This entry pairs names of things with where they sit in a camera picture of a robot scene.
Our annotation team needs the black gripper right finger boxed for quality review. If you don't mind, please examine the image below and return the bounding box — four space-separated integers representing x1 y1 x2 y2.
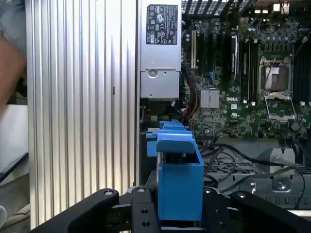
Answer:
203 186 311 233

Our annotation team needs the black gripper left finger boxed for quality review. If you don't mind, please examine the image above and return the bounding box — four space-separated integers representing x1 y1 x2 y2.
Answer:
30 169 160 233

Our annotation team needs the hard disk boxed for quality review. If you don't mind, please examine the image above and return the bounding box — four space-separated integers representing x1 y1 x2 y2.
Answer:
145 120 205 222

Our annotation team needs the black RAM slot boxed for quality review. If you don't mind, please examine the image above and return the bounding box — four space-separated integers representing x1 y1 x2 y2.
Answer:
245 38 251 102
250 38 255 102
241 38 246 102
298 43 304 102
294 43 299 102
303 43 308 102
308 43 311 102
254 40 259 102

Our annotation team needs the black expansion slot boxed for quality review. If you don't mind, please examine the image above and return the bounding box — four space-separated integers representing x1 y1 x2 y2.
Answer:
198 33 205 71
207 33 214 73

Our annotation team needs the white expansion slot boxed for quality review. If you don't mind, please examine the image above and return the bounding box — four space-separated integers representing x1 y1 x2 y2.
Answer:
191 30 197 69

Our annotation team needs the perforated metal drive cage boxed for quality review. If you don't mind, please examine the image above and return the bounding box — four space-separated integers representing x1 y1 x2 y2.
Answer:
204 139 311 211

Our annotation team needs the green motherboard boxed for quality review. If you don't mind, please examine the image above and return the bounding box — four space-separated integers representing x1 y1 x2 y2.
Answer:
181 14 311 139

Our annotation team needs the silver finned heat sink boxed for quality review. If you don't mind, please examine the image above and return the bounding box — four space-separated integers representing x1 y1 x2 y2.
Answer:
200 88 220 109

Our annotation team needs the CPU socket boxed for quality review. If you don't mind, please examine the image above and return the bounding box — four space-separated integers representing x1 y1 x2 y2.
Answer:
259 57 292 93

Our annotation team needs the thin metal locking lever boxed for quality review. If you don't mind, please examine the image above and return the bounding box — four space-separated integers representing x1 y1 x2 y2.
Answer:
264 58 276 85

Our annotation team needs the silver power supply unit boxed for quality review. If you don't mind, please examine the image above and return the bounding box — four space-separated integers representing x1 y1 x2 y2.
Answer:
139 0 182 100

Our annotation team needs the black and silver PC case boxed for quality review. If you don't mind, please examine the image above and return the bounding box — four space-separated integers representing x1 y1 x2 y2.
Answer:
133 0 311 212

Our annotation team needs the person's pale shirt sleeve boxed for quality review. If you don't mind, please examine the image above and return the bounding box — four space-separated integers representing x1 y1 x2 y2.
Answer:
0 0 28 42

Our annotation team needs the metal socket cover frame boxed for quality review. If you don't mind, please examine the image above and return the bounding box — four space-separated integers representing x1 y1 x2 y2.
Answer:
264 93 297 121

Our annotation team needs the red yellow black wire bundle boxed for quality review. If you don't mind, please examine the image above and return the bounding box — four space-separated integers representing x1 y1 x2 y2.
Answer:
182 62 203 127

